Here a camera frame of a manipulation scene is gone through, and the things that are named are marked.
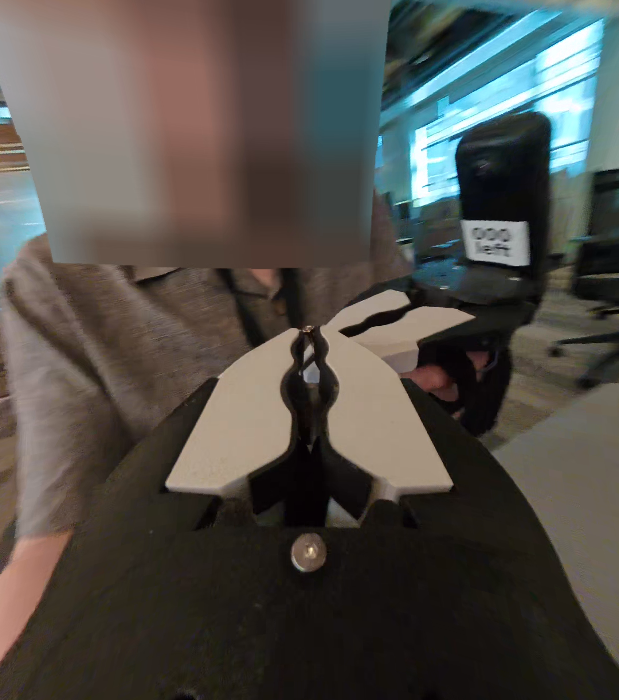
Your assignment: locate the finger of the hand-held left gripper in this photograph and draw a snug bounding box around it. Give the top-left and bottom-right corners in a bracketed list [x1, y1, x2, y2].
[320, 289, 414, 334]
[339, 306, 478, 375]

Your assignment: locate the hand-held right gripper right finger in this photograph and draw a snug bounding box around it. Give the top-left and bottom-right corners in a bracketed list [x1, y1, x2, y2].
[314, 326, 455, 503]

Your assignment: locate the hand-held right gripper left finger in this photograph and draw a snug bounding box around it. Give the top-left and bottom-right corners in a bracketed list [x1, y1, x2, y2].
[165, 326, 311, 497]

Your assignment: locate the person's right forearm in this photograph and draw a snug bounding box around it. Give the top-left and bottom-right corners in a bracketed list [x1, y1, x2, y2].
[0, 529, 73, 700]

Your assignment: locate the person's left hand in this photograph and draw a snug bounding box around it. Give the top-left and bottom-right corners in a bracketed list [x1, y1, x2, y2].
[407, 350, 493, 416]

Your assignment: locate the black lanyard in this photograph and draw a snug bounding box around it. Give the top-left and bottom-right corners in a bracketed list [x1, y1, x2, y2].
[216, 268, 311, 352]

